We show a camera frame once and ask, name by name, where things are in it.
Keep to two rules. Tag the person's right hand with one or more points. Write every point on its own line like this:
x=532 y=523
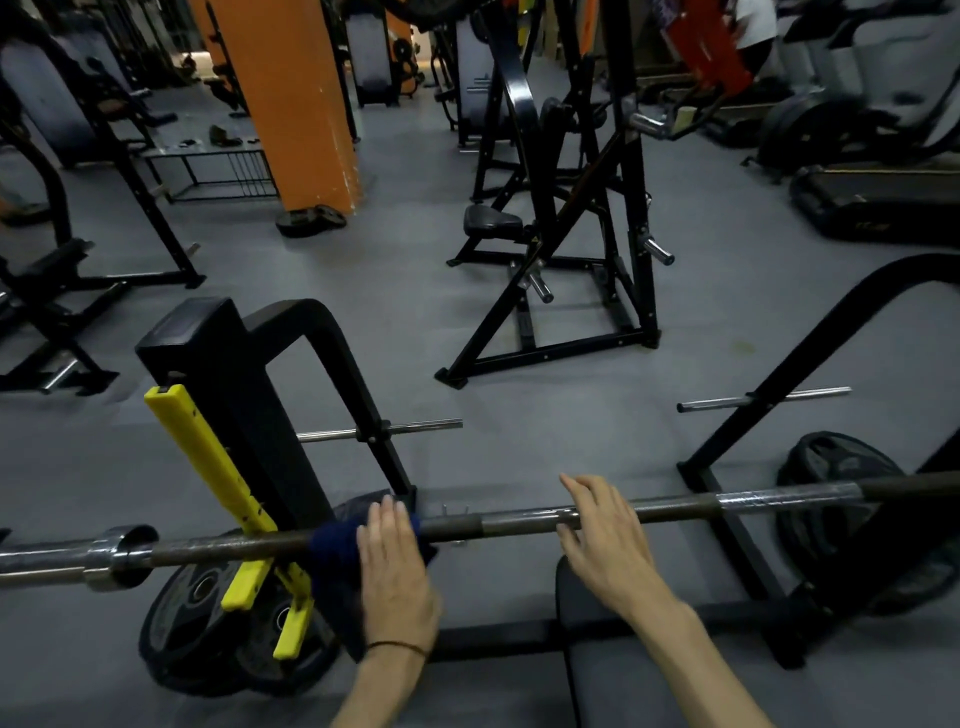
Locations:
x=611 y=547

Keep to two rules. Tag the person's left hand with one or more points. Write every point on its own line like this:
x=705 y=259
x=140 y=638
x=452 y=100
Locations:
x=397 y=585

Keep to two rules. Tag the steel barbell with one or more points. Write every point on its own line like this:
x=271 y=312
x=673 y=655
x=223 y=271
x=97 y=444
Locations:
x=675 y=508

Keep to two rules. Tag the blue cleaning cloth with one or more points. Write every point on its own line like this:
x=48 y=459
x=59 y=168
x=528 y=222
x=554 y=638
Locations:
x=334 y=540

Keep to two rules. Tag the black padded bench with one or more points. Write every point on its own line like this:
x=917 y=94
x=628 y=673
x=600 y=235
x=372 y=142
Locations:
x=622 y=675

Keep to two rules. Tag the large black weight plate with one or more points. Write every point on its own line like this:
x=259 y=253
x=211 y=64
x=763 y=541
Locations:
x=825 y=540

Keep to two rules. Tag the black weight plate white lettering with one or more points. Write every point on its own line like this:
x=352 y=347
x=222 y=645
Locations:
x=180 y=637

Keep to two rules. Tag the yellow bar hook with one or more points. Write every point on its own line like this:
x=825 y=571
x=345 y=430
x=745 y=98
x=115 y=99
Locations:
x=195 y=442

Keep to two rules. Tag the black bench press rack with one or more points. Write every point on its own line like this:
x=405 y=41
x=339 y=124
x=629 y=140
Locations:
x=202 y=337

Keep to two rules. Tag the black and red lever machine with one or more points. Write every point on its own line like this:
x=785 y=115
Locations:
x=491 y=219

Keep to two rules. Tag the small black weight plate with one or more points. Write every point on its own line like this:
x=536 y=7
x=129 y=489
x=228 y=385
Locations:
x=332 y=217
x=296 y=223

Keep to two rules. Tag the black squat rack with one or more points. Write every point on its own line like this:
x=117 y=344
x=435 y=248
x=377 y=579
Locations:
x=154 y=210

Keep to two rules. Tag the black elliptical trainer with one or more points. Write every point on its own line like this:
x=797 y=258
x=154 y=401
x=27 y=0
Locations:
x=802 y=131

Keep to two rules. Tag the black incline bench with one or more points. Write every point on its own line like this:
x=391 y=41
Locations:
x=56 y=259

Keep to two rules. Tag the wide orange pillar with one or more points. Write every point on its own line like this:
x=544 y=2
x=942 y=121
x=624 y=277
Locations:
x=289 y=97

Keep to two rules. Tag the black plate tree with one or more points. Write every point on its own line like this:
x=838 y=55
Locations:
x=405 y=52

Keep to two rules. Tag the black plate-loaded machine frame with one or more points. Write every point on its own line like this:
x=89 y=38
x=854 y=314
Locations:
x=487 y=150

